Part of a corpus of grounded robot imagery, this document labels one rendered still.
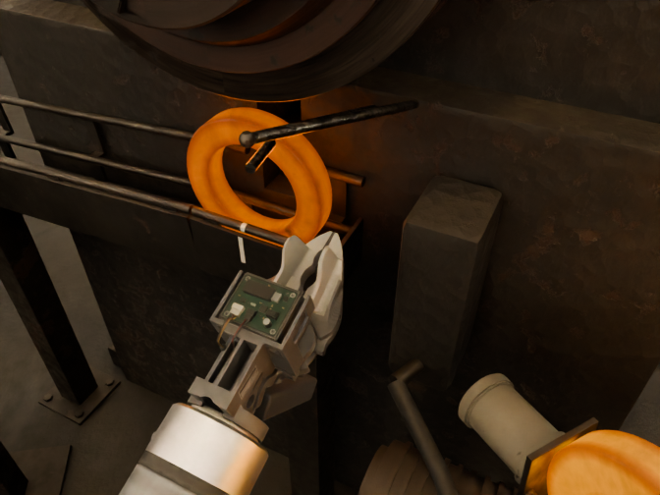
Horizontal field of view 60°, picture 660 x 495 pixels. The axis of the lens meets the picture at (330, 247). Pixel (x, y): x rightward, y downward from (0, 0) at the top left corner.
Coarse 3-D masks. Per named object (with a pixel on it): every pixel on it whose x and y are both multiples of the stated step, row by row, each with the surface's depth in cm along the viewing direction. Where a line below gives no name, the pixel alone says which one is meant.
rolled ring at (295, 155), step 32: (224, 128) 63; (256, 128) 61; (192, 160) 68; (288, 160) 62; (320, 160) 63; (224, 192) 72; (320, 192) 63; (256, 224) 72; (288, 224) 69; (320, 224) 66
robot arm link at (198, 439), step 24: (192, 408) 45; (168, 432) 44; (192, 432) 43; (216, 432) 43; (240, 432) 44; (168, 456) 43; (192, 456) 42; (216, 456) 43; (240, 456) 44; (264, 456) 46; (216, 480) 42; (240, 480) 44
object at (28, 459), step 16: (0, 448) 107; (48, 448) 123; (64, 448) 123; (0, 464) 107; (16, 464) 113; (32, 464) 120; (48, 464) 120; (64, 464) 120; (0, 480) 106; (16, 480) 112; (32, 480) 118; (48, 480) 118
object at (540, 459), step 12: (588, 420) 48; (576, 432) 47; (588, 432) 48; (552, 444) 46; (564, 444) 46; (528, 456) 45; (540, 456) 45; (552, 456) 46; (528, 468) 46; (540, 468) 47; (528, 480) 47; (540, 480) 48; (540, 492) 49
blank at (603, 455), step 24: (600, 432) 43; (624, 432) 42; (576, 456) 43; (600, 456) 41; (624, 456) 39; (648, 456) 39; (552, 480) 47; (576, 480) 44; (600, 480) 41; (624, 480) 39; (648, 480) 37
